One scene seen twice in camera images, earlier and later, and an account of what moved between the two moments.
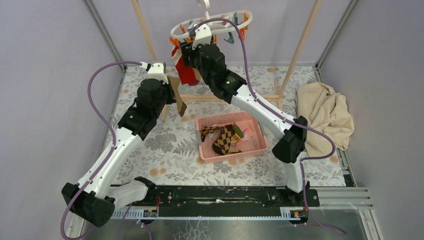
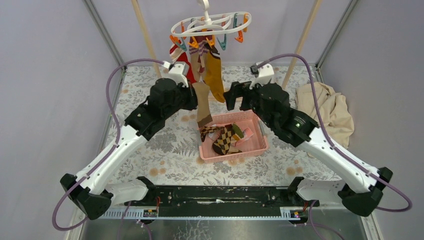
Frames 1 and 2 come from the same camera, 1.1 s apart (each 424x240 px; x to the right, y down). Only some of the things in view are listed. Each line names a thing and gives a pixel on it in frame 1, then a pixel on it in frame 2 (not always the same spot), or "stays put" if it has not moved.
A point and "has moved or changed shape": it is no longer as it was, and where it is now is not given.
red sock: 187,74 stays put
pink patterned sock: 215,135 stays put
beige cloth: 326,111 stays put
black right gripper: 187,51 → 237,90
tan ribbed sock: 173,81 has moved or changed shape
